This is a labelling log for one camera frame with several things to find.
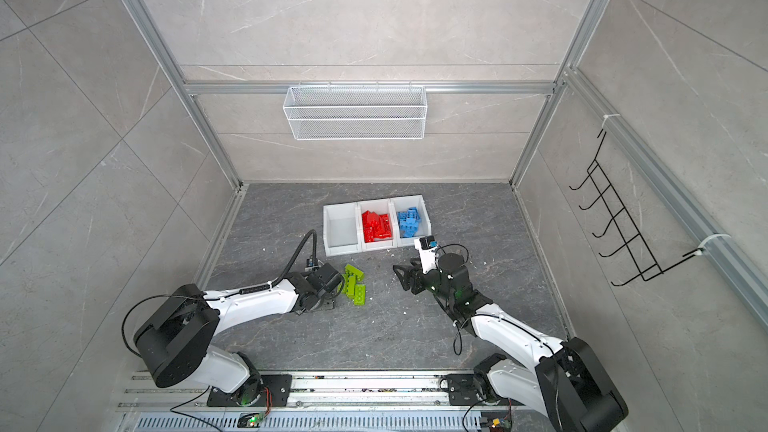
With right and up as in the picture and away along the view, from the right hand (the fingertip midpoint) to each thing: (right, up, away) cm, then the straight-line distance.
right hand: (403, 261), depth 83 cm
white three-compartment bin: (-21, +9, +24) cm, 33 cm away
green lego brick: (-13, -11, +7) cm, 18 cm away
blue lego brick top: (+3, +10, +17) cm, 20 cm away
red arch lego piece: (-8, +9, +18) cm, 22 cm away
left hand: (-24, -11, +6) cm, 27 cm away
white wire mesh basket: (-16, +48, +17) cm, 54 cm away
